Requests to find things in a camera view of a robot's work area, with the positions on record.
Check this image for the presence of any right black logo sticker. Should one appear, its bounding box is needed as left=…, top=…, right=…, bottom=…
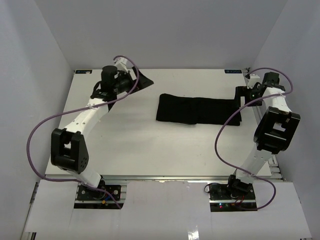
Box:
left=224, top=69, right=242, bottom=74

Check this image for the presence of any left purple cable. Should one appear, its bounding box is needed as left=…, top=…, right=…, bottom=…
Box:
left=26, top=55, right=140, bottom=210

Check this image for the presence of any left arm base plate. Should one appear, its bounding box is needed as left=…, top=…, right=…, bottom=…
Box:
left=73, top=184, right=127, bottom=210

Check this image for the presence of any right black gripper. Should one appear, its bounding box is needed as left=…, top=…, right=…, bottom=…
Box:
left=232, top=86, right=264, bottom=108

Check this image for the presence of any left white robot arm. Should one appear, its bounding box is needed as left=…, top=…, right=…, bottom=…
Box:
left=50, top=65, right=154, bottom=200

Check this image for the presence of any black t-shirt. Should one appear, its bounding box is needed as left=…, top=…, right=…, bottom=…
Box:
left=156, top=93, right=239, bottom=125

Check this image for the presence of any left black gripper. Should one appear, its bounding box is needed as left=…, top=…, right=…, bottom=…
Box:
left=113, top=66, right=154, bottom=96

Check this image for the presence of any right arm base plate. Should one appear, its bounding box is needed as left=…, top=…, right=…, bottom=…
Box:
left=203, top=182, right=258, bottom=213

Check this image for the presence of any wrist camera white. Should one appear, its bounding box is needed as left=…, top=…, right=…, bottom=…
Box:
left=245, top=74, right=261, bottom=89
left=113, top=57, right=129, bottom=73

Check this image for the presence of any aluminium front rail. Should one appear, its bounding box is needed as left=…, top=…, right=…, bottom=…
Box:
left=103, top=174, right=229, bottom=181

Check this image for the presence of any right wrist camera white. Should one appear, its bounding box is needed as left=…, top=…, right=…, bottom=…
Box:
left=245, top=74, right=261, bottom=89

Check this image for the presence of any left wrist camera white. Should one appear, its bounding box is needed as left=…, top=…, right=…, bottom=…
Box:
left=113, top=57, right=129, bottom=73

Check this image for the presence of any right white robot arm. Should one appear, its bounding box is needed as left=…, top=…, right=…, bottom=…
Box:
left=225, top=71, right=301, bottom=200

